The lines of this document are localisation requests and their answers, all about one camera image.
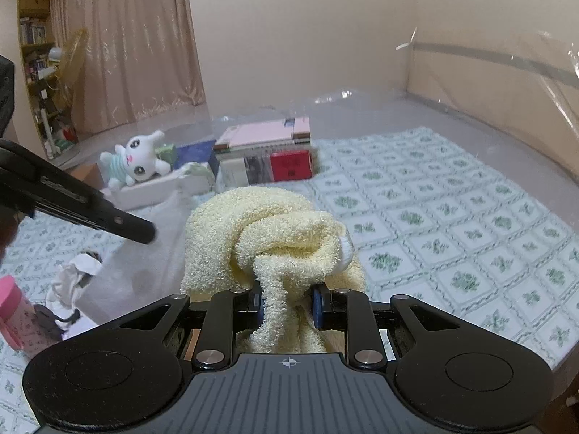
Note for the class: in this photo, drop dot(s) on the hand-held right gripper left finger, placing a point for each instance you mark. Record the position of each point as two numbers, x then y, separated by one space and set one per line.
221 325

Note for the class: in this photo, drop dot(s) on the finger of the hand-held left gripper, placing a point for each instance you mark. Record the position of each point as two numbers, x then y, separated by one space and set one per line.
90 208

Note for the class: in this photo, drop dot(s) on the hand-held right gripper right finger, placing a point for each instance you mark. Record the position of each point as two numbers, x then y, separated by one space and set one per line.
357 325

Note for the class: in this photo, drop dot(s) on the pale yellow towel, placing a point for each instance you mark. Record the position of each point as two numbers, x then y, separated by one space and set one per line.
271 235

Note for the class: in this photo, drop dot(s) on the small closed cardboard box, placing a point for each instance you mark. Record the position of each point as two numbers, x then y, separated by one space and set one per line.
87 175

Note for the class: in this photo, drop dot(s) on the wooden bookshelf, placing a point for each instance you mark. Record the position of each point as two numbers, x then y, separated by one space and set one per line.
34 40

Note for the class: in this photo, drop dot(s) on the white flat box blue top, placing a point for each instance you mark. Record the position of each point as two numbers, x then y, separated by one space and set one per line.
154 187

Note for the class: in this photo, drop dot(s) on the white rabbit plush toy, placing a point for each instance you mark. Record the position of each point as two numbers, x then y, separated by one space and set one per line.
135 158

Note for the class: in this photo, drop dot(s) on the standing fan yellow cover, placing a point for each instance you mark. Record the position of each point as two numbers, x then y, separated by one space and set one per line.
72 68

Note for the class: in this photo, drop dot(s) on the white and black cloth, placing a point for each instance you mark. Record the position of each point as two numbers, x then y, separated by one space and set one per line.
72 280

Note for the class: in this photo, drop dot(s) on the pink lidded cup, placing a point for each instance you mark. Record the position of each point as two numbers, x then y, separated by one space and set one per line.
16 316

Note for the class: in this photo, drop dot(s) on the beige curtain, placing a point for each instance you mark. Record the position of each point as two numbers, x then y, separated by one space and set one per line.
131 40

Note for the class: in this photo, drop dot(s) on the white book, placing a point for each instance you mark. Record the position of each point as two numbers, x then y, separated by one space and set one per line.
231 172

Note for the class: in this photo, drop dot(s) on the grey book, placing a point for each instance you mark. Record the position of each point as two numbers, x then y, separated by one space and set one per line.
258 168

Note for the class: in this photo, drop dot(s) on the red book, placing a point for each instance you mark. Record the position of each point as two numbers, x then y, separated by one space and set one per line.
291 166

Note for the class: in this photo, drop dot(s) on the pink cover book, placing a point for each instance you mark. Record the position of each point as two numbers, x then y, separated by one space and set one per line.
258 133

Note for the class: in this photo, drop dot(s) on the green spine book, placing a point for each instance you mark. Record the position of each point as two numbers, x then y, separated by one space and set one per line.
271 148

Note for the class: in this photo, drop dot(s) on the plastic wrapped beige panel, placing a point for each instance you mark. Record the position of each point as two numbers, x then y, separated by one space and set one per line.
497 81

